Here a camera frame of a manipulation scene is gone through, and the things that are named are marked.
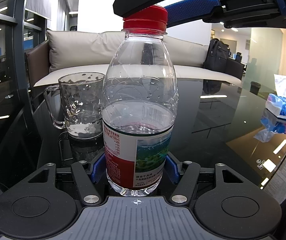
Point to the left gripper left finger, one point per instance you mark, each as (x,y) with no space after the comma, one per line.
(35,208)

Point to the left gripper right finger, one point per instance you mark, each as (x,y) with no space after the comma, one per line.
(223,204)

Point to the red bottle cap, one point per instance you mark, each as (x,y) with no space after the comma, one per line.
(153,17)

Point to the clear plastic water bottle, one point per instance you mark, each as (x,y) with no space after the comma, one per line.
(139,107)

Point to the black backpack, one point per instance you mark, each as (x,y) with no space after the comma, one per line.
(217,56)

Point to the right beige cushion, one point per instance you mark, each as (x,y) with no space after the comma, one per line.
(185,53)

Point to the beige cushion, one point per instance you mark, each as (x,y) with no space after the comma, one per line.
(76,48)
(185,53)

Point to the small black bin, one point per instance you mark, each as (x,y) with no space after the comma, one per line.
(255,87)

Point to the blue white tissue pack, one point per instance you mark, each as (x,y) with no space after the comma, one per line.
(276,103)

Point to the left beige cushion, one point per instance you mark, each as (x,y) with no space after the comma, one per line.
(76,48)

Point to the beige brown sofa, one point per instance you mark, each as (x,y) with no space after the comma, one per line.
(39,65)

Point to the clear glass mug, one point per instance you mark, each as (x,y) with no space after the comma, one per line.
(80,99)

